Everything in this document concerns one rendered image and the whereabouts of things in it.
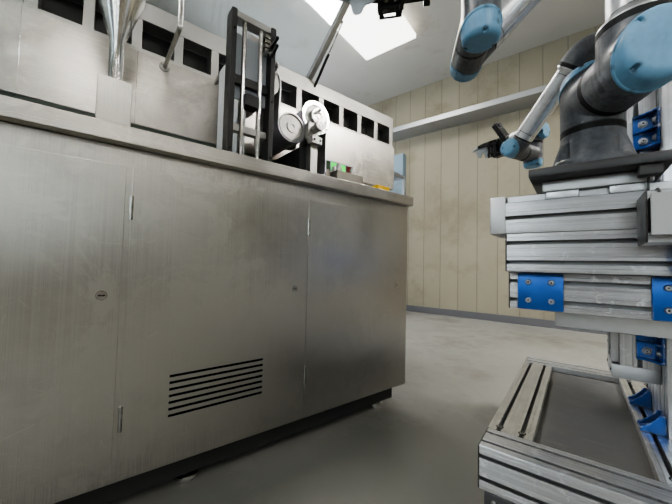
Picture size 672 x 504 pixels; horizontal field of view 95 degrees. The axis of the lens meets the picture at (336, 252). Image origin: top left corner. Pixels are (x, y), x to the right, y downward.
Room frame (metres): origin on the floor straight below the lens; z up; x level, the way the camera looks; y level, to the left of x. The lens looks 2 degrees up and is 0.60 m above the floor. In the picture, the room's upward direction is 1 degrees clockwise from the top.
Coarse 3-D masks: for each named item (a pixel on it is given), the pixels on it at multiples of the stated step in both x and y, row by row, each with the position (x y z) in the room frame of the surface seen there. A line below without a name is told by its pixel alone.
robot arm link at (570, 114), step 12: (576, 72) 0.66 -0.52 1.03; (564, 84) 0.69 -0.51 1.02; (576, 84) 0.65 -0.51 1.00; (564, 96) 0.69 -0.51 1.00; (576, 96) 0.64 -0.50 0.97; (564, 108) 0.69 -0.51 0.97; (576, 108) 0.65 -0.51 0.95; (588, 108) 0.63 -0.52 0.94; (564, 120) 0.69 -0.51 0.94; (576, 120) 0.66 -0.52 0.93; (588, 120) 0.64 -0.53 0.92
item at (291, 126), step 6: (282, 114) 1.24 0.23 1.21; (288, 114) 1.26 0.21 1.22; (294, 114) 1.27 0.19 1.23; (282, 120) 1.25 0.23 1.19; (288, 120) 1.26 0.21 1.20; (294, 120) 1.28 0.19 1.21; (300, 120) 1.29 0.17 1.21; (282, 126) 1.25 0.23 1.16; (288, 126) 1.26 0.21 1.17; (294, 126) 1.28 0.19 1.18; (300, 126) 1.30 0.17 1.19; (282, 132) 1.24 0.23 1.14; (288, 132) 1.26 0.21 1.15; (294, 132) 1.28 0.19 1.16; (300, 132) 1.30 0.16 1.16; (288, 138) 1.26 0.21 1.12; (294, 138) 1.28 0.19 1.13; (300, 138) 1.29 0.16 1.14
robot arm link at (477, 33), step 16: (464, 0) 0.60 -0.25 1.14; (480, 0) 0.58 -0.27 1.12; (496, 0) 0.58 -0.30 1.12; (464, 16) 0.60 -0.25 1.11; (480, 16) 0.58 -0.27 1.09; (496, 16) 0.58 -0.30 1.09; (464, 32) 0.61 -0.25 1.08; (480, 32) 0.59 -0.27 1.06; (496, 32) 0.59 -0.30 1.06; (464, 48) 0.64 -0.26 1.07; (480, 48) 0.63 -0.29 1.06
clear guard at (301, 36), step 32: (160, 0) 1.24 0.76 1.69; (192, 0) 1.28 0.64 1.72; (224, 0) 1.32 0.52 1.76; (256, 0) 1.35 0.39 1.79; (288, 0) 1.39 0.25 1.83; (320, 0) 1.44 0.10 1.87; (224, 32) 1.41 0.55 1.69; (288, 32) 1.50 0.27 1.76; (320, 32) 1.55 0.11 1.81; (288, 64) 1.63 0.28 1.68
